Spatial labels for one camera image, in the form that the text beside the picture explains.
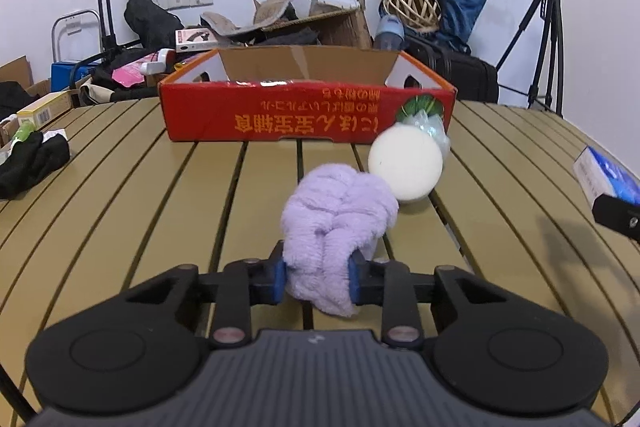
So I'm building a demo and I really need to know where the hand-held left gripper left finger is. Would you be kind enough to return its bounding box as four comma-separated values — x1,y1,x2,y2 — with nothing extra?
119,241,287,350

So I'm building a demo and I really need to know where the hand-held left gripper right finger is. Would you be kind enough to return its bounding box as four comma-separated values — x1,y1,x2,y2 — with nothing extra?
348,249,509,350

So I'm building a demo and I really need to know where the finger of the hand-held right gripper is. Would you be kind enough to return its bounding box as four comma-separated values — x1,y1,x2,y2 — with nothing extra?
592,194,640,243

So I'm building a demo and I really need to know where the blue white carton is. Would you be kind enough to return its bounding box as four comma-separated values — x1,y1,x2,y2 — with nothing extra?
572,145,640,208

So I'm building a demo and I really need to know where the lavender fluffy cloth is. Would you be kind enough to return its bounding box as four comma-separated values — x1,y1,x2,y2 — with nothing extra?
280,164,400,318

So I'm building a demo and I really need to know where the white foam ball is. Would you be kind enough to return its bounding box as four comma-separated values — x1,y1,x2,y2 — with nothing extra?
368,125,445,206

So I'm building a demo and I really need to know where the tan slatted folding table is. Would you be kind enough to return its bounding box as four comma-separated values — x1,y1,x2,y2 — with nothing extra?
0,96,640,427

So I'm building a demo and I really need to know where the red cardboard box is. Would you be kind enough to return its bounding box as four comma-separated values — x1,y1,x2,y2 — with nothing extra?
157,46,457,143

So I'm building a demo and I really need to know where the black tripod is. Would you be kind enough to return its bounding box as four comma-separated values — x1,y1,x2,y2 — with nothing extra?
494,0,566,116

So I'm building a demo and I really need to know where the black suitcase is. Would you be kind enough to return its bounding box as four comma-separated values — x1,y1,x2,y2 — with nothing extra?
402,29,500,104

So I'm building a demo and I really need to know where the blue water bottle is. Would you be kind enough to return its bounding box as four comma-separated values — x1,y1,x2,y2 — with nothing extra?
373,14,405,52

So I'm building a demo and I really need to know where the open torn cardboard box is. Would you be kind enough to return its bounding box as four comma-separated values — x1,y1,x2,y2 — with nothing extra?
200,0,374,50

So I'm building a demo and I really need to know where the pink package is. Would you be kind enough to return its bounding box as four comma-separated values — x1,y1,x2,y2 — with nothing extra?
110,56,161,86

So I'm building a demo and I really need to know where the small white red box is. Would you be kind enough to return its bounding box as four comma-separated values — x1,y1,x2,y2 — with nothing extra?
174,26,220,53

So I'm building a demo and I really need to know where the blue cloth bag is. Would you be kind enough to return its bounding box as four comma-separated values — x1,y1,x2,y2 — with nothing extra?
399,0,496,54

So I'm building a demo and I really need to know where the black cloth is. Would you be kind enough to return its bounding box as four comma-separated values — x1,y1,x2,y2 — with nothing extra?
0,131,71,200

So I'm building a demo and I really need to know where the white plastic container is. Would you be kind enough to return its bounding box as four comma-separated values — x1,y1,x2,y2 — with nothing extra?
308,0,359,16

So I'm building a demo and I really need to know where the wicker ball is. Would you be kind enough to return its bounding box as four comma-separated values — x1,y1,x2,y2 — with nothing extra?
382,0,441,33

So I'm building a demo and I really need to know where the black soft bag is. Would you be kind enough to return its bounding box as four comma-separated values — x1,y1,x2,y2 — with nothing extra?
123,0,186,50

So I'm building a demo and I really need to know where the yellow green carton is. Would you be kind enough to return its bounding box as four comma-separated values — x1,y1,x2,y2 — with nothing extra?
16,90,71,128

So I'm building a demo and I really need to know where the blue plastic box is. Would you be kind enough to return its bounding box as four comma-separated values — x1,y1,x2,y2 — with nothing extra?
51,61,96,90

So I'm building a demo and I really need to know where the black clothes pile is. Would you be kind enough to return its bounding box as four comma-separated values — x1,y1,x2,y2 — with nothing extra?
0,80,36,120

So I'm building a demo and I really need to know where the brown cardboard box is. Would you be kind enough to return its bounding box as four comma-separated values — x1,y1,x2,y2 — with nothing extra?
0,55,51,108

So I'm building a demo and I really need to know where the white metal frame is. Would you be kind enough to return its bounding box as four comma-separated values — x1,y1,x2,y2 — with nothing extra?
51,9,104,63

